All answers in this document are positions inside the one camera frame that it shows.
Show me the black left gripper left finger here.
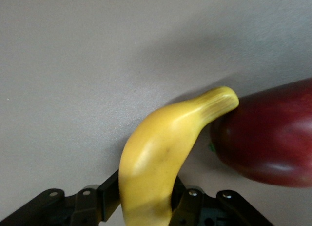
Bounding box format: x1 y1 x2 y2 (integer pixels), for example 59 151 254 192
0 169 122 226

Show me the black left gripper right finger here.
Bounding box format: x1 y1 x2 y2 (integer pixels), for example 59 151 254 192
170 176 276 226

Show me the yellow banana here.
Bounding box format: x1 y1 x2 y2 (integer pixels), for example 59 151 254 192
118 86 240 226

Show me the red yellow mango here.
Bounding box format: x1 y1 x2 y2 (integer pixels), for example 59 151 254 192
208 77 312 189

